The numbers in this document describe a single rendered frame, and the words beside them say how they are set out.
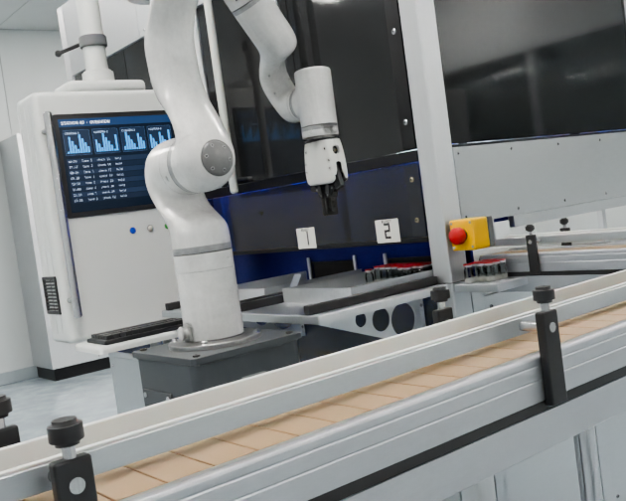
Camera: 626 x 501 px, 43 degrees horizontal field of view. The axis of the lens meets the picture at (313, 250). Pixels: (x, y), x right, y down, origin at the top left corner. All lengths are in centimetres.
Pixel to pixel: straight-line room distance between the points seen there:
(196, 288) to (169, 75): 42
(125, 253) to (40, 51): 513
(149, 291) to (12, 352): 469
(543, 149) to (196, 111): 103
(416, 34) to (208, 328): 85
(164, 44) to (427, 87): 65
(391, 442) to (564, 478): 169
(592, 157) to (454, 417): 179
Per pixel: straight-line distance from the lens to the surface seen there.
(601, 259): 182
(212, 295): 160
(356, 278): 215
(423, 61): 195
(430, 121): 193
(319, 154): 183
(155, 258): 260
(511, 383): 78
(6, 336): 720
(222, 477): 57
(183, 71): 163
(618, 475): 256
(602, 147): 249
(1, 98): 735
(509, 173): 213
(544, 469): 226
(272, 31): 179
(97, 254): 252
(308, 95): 183
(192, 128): 157
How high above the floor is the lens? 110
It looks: 3 degrees down
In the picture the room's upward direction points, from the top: 8 degrees counter-clockwise
